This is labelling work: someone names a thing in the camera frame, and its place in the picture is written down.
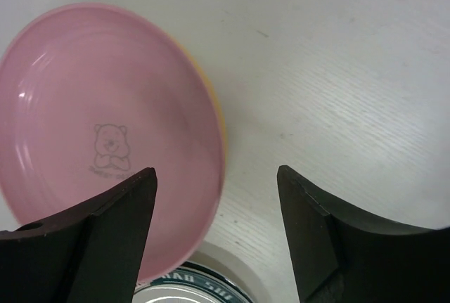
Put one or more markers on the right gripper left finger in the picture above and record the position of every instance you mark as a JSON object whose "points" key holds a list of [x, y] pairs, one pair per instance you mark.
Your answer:
{"points": [[90, 252]]}

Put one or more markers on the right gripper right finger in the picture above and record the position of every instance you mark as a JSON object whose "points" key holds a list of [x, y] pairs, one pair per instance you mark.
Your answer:
{"points": [[342, 253]]}

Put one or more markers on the green rimmed lettered plate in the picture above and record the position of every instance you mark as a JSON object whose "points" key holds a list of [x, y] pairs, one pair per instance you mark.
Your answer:
{"points": [[191, 282]]}

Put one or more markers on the grey rimmed plate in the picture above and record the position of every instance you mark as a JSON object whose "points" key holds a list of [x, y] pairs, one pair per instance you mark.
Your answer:
{"points": [[233, 268]]}

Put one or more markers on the tan plate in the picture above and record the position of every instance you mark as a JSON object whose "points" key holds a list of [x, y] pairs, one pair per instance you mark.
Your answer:
{"points": [[215, 104]]}

